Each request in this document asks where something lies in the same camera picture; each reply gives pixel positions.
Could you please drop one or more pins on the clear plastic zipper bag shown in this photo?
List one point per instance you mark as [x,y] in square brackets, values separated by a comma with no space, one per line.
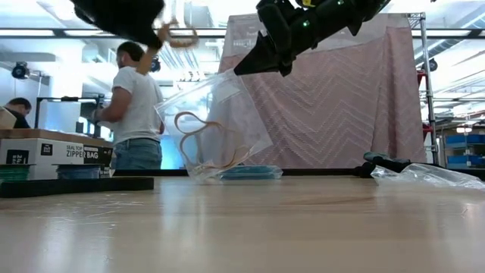
[235,125]
[273,172]

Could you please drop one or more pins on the pink chevron blanket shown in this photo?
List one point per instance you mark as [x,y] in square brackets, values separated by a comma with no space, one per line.
[341,113]

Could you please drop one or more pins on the distant black metal frame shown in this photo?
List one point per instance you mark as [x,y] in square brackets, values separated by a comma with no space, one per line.
[68,99]

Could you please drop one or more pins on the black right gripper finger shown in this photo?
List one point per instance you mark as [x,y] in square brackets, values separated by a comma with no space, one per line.
[265,60]

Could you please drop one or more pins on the blue storage bin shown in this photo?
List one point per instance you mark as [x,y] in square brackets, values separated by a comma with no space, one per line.
[464,140]
[464,160]

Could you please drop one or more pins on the heap of clear plastic bags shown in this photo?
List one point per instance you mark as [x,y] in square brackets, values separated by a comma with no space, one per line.
[435,176]

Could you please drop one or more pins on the yellow tape tag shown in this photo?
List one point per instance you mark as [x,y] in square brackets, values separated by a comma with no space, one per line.
[308,3]

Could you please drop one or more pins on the person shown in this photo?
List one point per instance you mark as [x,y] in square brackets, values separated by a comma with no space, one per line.
[19,110]
[136,110]

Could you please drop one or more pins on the wooden top workbench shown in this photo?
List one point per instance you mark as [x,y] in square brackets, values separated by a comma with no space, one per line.
[38,133]

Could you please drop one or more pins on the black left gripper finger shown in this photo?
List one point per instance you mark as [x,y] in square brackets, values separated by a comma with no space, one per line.
[153,41]

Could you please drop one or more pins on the brown cardboard box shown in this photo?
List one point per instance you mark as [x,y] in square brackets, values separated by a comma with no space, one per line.
[7,119]

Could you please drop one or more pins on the black white zipper bag box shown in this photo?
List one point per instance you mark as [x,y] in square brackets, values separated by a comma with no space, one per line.
[38,151]

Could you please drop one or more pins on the red plastic bin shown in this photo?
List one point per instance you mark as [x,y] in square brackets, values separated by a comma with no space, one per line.
[421,77]
[428,129]

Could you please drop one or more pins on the white air duct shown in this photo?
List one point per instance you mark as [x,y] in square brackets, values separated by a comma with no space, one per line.
[98,60]

